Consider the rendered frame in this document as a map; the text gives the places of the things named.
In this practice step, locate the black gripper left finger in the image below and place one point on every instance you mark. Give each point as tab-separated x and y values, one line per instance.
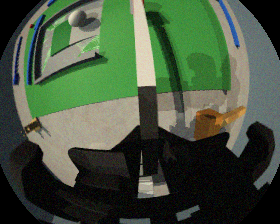
123	159

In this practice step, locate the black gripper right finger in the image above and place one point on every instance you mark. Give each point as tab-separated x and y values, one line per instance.
176	155

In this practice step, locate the orange wooden mallet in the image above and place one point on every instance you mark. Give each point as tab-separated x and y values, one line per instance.
209	122

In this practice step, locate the white golf ball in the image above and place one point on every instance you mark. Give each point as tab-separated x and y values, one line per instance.
77	18

